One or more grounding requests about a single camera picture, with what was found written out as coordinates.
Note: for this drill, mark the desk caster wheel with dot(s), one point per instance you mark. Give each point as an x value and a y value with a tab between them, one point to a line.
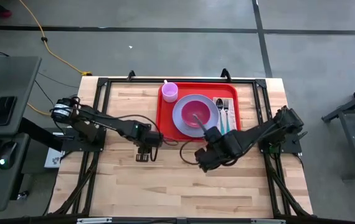
23	196

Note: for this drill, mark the lilac plastic mug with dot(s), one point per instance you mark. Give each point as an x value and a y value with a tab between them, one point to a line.
169	91

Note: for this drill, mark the lilac round plate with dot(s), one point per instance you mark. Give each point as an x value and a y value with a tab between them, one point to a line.
177	119

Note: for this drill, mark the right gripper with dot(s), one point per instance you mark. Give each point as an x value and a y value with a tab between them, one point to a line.
218	152

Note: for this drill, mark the black metal table frame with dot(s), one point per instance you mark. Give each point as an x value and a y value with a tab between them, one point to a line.
146	80

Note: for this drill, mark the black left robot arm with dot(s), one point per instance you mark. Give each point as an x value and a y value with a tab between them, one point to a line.
109	123

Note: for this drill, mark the white printed box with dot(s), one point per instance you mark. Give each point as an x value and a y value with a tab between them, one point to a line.
53	158

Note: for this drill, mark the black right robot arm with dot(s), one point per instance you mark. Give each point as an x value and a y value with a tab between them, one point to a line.
258	133

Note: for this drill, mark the silver frame bracket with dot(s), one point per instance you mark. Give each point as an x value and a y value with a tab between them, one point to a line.
93	221
267	221

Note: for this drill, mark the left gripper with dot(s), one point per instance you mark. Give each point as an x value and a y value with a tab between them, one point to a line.
148	137

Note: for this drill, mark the beige cloth napkin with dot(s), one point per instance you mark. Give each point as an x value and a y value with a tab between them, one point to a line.
233	115

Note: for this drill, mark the red plastic tray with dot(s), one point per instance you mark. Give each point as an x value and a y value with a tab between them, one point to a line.
165	130

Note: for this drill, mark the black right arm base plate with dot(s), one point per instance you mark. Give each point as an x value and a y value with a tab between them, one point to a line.
289	150

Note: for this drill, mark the black desk leg bar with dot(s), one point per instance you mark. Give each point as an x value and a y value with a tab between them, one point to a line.
39	133

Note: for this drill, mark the black computer mouse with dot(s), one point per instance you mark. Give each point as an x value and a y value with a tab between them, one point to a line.
7	152

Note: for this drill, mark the black frame clamp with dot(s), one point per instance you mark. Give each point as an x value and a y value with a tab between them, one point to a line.
131	74
226	74

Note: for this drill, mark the magenta plastic bowl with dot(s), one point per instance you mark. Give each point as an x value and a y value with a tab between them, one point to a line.
190	112

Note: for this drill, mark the grey computer desk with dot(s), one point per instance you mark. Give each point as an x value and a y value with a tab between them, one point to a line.
15	77

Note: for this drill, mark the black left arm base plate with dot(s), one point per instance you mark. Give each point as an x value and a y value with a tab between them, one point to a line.
71	146

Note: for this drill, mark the black smartphone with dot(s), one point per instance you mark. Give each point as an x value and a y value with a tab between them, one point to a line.
3	110

